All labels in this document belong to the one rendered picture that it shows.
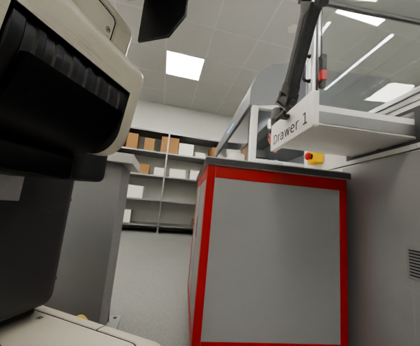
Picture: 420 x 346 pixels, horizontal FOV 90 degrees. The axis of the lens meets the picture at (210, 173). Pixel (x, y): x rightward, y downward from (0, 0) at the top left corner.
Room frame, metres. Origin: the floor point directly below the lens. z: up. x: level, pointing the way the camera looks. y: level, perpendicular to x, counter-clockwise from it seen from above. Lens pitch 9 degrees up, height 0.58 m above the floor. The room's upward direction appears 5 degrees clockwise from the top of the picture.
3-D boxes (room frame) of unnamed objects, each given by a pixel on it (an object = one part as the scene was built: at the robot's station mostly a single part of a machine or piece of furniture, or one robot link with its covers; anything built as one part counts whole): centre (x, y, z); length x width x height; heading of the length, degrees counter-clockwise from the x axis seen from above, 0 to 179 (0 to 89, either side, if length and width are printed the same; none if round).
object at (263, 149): (2.46, -0.74, 1.13); 1.78 x 1.14 x 0.45; 6
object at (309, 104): (0.69, -0.26, 0.87); 0.29 x 0.02 x 0.11; 6
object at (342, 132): (0.71, -0.47, 0.86); 0.40 x 0.26 x 0.06; 96
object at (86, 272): (0.96, 0.48, 0.38); 0.30 x 0.30 x 0.76; 12
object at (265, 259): (1.10, -0.24, 0.38); 0.62 x 0.58 x 0.76; 6
